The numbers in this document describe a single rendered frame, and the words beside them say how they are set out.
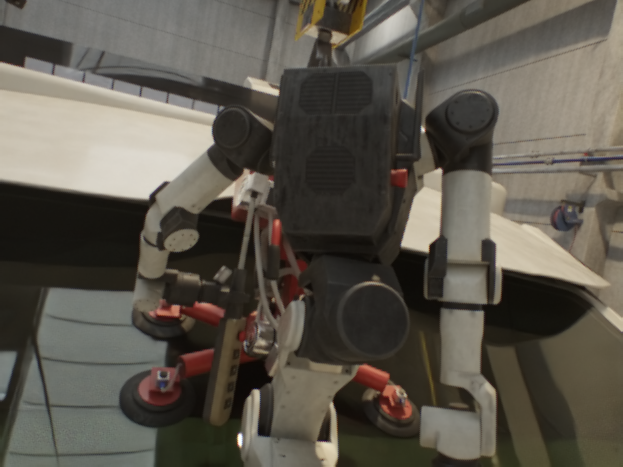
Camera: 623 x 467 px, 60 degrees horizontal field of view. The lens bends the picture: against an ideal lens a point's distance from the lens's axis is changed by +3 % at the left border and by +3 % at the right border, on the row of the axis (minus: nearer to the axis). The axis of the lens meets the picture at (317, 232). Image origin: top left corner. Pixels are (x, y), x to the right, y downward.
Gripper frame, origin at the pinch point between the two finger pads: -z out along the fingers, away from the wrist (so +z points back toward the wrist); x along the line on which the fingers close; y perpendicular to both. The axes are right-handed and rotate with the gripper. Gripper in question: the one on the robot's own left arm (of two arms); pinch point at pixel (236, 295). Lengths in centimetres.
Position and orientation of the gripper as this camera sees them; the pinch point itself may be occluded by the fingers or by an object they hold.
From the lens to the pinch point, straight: 150.0
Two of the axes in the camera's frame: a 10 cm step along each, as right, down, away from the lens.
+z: -9.3, -1.6, -3.2
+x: 3.3, 0.1, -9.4
